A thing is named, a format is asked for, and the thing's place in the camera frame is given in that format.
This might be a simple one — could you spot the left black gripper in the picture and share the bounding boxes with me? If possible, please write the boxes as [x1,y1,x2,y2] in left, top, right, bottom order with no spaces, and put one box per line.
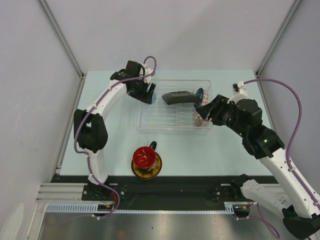
[129,77,156,105]

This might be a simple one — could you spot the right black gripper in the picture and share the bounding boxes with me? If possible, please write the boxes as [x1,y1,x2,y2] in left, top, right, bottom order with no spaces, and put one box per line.
[195,94,247,137]

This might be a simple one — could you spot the blue triangle pattern bowl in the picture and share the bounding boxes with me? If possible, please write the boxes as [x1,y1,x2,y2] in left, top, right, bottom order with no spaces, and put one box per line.
[194,87,209,108]

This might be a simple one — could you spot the black square floral plate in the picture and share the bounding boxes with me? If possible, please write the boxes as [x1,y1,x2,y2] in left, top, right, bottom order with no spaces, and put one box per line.
[161,91,202,105]

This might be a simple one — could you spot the white wire dish rack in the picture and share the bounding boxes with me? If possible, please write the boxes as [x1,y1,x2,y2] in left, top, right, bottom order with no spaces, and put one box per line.
[135,79,213,133]

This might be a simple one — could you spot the light blue cup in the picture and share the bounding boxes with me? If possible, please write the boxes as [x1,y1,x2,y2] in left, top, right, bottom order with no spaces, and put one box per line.
[150,92,157,105]

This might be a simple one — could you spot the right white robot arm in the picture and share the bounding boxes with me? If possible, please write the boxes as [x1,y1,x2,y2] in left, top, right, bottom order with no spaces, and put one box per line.
[196,94,320,240]

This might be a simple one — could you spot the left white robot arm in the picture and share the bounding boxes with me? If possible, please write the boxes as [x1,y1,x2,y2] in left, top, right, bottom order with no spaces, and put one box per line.
[73,56,157,200]

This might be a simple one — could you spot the round yellow black saucer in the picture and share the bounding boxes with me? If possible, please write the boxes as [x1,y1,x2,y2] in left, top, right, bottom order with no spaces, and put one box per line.
[131,153,163,180]

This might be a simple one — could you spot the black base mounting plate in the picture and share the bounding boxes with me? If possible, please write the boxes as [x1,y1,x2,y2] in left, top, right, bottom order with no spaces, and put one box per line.
[51,174,281,211]

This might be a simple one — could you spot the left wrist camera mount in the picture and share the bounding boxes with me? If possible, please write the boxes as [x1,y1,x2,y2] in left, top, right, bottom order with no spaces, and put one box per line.
[140,64,154,84]

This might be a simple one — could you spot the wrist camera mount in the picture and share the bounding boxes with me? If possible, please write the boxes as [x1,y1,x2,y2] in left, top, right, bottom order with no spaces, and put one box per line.
[230,81,248,103]
[140,64,154,84]

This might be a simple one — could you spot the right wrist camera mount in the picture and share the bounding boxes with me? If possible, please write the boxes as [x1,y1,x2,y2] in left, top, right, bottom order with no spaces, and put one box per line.
[230,81,248,103]

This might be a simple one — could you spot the red mug black handle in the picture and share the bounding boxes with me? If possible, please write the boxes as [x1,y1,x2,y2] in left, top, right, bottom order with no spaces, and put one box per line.
[132,141,157,169]

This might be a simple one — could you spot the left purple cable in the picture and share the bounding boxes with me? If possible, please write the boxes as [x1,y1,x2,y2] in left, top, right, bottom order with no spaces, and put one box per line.
[73,55,158,221]

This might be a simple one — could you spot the purple cable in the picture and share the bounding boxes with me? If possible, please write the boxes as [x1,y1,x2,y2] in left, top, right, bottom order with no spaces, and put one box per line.
[243,78,320,237]
[73,55,158,221]

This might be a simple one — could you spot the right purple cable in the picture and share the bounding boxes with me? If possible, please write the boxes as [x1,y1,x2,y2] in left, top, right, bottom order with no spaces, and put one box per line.
[243,78,320,237]

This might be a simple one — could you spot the aluminium frame rail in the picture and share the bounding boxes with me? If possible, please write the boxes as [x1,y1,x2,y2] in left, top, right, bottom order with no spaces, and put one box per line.
[36,183,85,203]

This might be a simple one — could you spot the white slotted cable duct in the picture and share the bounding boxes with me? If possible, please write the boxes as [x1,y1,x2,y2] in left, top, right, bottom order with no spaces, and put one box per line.
[46,203,234,215]

